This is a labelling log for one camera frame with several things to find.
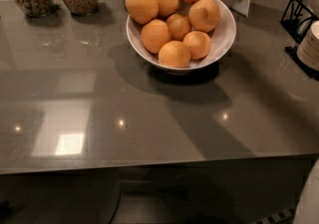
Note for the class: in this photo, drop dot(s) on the centre small orange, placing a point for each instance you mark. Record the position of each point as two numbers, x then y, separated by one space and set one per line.
178 25

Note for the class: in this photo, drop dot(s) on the white ceramic bowl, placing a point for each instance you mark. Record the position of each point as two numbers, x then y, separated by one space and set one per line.
222 39

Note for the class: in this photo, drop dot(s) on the black white striped strip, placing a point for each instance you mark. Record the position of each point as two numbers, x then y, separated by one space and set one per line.
284 216

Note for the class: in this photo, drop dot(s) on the black wire rack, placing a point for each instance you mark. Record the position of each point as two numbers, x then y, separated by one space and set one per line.
297 20

